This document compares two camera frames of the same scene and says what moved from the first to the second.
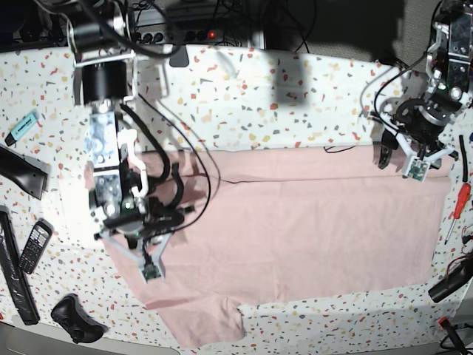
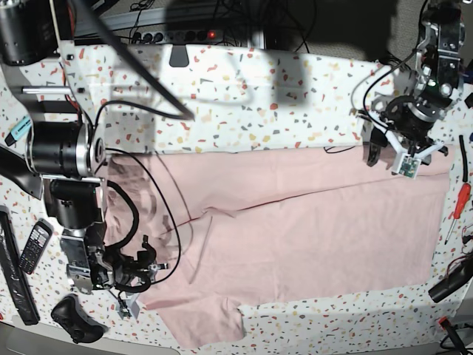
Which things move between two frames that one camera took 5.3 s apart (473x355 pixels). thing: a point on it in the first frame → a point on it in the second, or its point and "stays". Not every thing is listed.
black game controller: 69,313 stays
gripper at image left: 149,215 → 109,266
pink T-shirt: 267,225 stays
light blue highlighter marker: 21,127 stays
